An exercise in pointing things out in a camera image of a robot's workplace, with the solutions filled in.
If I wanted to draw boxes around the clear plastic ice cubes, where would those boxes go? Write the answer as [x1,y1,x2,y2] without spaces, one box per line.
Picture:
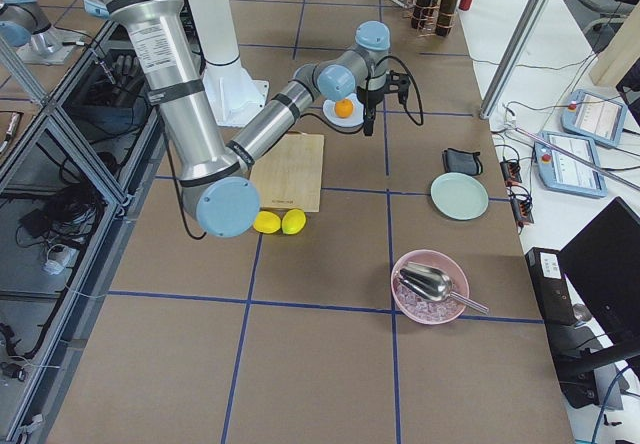
[394,280,464,323]

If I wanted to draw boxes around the upper yellow lemon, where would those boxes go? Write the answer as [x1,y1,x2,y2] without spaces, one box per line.
[281,209,307,235]

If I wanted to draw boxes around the black power strip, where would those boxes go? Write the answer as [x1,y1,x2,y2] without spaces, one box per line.
[500,159,534,230]

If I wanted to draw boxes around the near teach pendant tablet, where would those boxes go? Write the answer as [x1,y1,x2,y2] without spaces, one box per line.
[534,131,607,198]

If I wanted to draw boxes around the far teach pendant tablet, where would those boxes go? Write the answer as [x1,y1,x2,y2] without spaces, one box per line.
[561,89,627,148]

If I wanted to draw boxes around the orange fruit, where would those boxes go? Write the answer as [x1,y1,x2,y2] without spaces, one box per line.
[334,98,354,119]

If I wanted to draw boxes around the light blue plate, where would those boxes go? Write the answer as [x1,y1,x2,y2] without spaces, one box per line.
[322,93,363,128]

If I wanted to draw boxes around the copper wire wine rack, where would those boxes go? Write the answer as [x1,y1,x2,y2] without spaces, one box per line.
[411,0,456,37]

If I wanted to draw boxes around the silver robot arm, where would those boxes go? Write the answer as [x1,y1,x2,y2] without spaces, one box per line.
[84,0,392,238]

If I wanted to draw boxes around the yellow lemon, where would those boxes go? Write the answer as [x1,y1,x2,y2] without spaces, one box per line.
[253,210,281,234]
[281,209,307,235]

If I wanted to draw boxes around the pink plastic bowl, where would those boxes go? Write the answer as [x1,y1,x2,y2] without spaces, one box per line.
[390,249,469,325]

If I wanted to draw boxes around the wooden cutting board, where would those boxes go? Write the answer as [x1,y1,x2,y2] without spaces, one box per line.
[250,133,325,213]

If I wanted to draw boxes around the black computer box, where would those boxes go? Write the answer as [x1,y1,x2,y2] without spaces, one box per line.
[523,246,640,410]

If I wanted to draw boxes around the dark green wine bottle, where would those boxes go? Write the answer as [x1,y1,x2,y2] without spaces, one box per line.
[435,0,458,37]

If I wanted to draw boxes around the lower yellow lemon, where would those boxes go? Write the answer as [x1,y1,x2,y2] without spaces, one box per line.
[253,210,281,234]

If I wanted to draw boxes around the pale green plate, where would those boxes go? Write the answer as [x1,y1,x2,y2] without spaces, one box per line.
[430,172,489,220]

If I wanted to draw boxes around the black computer monitor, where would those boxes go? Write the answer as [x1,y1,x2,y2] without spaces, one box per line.
[556,81,640,385]

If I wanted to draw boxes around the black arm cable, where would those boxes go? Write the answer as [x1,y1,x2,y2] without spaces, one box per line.
[362,55,425,127]

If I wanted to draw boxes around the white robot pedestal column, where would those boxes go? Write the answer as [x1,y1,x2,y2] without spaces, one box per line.
[188,0,269,127]

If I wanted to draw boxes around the teach pendant tablet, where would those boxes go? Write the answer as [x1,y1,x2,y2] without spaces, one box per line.
[534,131,607,198]
[561,89,627,148]

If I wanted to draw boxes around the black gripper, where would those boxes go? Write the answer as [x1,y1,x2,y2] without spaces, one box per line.
[357,70,410,137]

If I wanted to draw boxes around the grey folded cloth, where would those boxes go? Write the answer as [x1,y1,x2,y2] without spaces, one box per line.
[442,148,483,176]

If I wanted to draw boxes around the aluminium frame post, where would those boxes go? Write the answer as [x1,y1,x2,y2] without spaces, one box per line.
[479,0,549,119]

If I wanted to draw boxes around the steel ice scoop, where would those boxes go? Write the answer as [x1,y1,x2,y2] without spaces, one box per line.
[399,262,489,315]

